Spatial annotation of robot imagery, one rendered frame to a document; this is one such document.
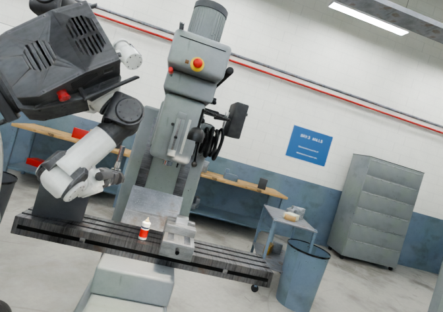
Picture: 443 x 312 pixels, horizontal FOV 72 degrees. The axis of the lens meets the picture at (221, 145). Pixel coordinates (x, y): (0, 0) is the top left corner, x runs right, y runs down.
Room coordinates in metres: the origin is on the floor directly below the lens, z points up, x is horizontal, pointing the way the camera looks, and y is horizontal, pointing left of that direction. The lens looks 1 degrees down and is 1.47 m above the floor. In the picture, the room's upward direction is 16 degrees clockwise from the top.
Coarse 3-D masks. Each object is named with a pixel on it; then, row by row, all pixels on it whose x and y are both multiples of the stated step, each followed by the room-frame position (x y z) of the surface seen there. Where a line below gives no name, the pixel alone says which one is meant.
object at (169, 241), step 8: (168, 216) 1.59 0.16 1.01; (192, 224) 1.59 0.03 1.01; (168, 232) 1.47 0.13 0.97; (168, 240) 1.37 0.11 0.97; (176, 240) 1.39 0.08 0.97; (184, 240) 1.42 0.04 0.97; (192, 240) 1.46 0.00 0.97; (160, 248) 1.35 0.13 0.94; (168, 248) 1.35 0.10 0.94; (184, 248) 1.36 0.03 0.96; (192, 248) 1.37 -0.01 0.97; (168, 256) 1.35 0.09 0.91; (176, 256) 1.36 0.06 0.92; (184, 256) 1.36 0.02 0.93
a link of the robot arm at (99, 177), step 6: (96, 168) 1.25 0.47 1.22; (102, 168) 1.26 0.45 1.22; (90, 174) 1.17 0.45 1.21; (96, 174) 1.16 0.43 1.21; (102, 174) 1.16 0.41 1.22; (108, 174) 1.20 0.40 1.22; (90, 180) 1.16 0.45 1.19; (96, 180) 1.18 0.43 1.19; (102, 180) 1.22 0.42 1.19; (108, 180) 1.25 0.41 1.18; (96, 186) 1.17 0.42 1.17; (102, 186) 1.24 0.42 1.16
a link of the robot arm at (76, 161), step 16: (96, 128) 0.96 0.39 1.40; (80, 144) 0.92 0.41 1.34; (96, 144) 0.93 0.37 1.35; (112, 144) 0.96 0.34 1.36; (48, 160) 0.89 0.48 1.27; (64, 160) 0.89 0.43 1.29; (80, 160) 0.90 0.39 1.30; (96, 160) 0.94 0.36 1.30; (80, 176) 0.90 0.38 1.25; (64, 192) 0.90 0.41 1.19; (80, 192) 0.96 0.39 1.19
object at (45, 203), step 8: (40, 184) 1.39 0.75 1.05; (40, 192) 1.39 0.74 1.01; (48, 192) 1.40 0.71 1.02; (40, 200) 1.39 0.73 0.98; (48, 200) 1.40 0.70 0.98; (56, 200) 1.41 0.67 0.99; (72, 200) 1.44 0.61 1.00; (80, 200) 1.45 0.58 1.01; (40, 208) 1.40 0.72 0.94; (48, 208) 1.41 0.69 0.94; (56, 208) 1.42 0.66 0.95; (64, 208) 1.43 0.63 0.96; (72, 208) 1.44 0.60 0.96; (80, 208) 1.45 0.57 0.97; (48, 216) 1.41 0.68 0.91; (56, 216) 1.42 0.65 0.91; (64, 216) 1.43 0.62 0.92; (72, 216) 1.44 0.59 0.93; (80, 216) 1.46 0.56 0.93
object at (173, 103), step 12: (168, 96) 1.43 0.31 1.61; (180, 96) 1.45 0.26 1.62; (168, 108) 1.43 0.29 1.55; (180, 108) 1.44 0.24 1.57; (192, 108) 1.45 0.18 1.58; (204, 108) 1.48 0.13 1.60; (168, 120) 1.44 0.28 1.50; (192, 120) 1.45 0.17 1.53; (156, 132) 1.44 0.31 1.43; (168, 132) 1.44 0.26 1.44; (156, 144) 1.43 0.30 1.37; (168, 144) 1.44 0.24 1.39; (180, 144) 1.45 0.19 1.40; (192, 144) 1.47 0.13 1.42; (156, 156) 1.45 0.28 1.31; (168, 156) 1.45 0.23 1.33; (180, 156) 1.45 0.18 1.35
